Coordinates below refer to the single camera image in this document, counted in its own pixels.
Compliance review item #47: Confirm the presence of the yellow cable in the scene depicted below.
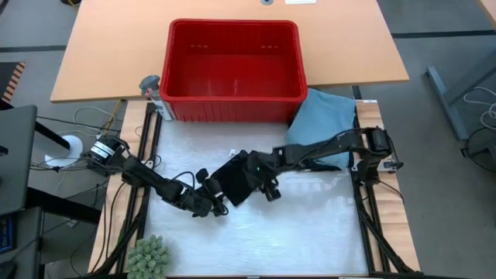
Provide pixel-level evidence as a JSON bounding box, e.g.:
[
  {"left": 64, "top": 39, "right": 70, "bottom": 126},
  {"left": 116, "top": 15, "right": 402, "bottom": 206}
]
[{"left": 103, "top": 99, "right": 122, "bottom": 135}]

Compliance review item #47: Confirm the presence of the green artificial plant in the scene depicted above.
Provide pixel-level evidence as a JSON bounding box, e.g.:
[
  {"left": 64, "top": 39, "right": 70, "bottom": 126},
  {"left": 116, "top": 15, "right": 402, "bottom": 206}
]
[{"left": 126, "top": 233, "right": 172, "bottom": 279}]

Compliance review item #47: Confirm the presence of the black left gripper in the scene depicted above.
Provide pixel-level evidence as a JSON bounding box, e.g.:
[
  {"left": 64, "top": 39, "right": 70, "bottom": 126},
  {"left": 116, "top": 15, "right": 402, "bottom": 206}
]
[{"left": 181, "top": 177, "right": 230, "bottom": 219}]

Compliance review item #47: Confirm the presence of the light blue garment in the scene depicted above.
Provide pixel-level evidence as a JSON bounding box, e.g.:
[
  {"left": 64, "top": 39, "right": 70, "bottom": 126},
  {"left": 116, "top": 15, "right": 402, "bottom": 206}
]
[{"left": 286, "top": 88, "right": 358, "bottom": 171}]

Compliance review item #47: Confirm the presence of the backlit keyboard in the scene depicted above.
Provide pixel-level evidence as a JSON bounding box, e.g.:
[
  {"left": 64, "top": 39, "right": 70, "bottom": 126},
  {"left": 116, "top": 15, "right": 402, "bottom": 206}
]
[{"left": 0, "top": 215, "right": 17, "bottom": 256}]

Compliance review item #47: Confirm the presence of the white floor cable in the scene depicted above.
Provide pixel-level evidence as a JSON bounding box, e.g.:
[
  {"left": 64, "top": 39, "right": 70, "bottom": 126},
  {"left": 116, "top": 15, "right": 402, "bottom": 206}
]
[{"left": 462, "top": 85, "right": 496, "bottom": 132}]

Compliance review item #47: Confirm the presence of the black aluminium frame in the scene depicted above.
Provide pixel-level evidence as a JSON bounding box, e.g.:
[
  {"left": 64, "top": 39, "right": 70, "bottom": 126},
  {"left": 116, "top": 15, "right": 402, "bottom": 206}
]
[{"left": 91, "top": 98, "right": 418, "bottom": 279}]

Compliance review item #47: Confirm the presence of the light wooden desk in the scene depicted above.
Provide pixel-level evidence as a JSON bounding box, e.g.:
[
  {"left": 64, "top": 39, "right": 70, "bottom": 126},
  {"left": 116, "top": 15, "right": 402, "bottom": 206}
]
[{"left": 49, "top": 0, "right": 411, "bottom": 104}]

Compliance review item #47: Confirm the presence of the thin white cable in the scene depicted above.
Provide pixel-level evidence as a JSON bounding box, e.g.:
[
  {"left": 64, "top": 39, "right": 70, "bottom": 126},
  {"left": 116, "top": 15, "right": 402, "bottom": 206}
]
[{"left": 72, "top": 105, "right": 122, "bottom": 131}]

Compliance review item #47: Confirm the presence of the clear spray bottle grey trigger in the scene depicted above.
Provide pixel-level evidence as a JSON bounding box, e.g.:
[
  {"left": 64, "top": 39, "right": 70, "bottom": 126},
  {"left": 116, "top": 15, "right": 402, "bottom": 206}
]
[{"left": 138, "top": 74, "right": 174, "bottom": 122}]

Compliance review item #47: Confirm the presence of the grey power strip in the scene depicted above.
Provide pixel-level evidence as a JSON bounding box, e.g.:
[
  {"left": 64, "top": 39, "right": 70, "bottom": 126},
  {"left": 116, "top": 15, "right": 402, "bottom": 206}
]
[{"left": 381, "top": 160, "right": 405, "bottom": 172}]

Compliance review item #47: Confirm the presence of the red plastic bin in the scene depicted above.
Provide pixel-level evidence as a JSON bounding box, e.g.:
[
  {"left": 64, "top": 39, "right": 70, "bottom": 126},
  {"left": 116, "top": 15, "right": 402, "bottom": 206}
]
[{"left": 160, "top": 18, "right": 309, "bottom": 124}]

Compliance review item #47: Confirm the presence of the hazard striped mat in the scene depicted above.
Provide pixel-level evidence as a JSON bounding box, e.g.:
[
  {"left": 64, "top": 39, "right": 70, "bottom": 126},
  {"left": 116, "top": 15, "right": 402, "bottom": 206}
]
[{"left": 0, "top": 60, "right": 27, "bottom": 104}]

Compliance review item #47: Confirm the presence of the white round base disc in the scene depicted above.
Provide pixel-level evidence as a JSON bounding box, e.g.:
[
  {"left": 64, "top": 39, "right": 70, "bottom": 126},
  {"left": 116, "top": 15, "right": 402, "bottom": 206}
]
[{"left": 43, "top": 134, "right": 84, "bottom": 169}]

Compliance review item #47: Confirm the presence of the black garment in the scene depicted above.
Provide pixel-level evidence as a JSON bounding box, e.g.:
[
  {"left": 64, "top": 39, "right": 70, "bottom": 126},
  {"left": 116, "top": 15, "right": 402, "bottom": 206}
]
[{"left": 211, "top": 149, "right": 257, "bottom": 208}]

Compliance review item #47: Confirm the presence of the black floor cable loop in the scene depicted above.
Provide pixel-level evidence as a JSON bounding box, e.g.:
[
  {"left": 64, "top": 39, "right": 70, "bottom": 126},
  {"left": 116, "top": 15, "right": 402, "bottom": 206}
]
[{"left": 460, "top": 126, "right": 496, "bottom": 190}]

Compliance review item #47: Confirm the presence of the dark grey monitor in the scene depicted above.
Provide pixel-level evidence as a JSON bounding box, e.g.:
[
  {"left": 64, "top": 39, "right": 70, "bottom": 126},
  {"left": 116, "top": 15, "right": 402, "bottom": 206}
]
[{"left": 0, "top": 104, "right": 39, "bottom": 217}]

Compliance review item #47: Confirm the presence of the grey metal desk leg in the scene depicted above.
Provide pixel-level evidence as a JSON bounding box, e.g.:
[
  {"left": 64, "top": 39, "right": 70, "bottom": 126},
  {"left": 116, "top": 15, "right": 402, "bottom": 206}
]
[{"left": 425, "top": 50, "right": 496, "bottom": 141}]

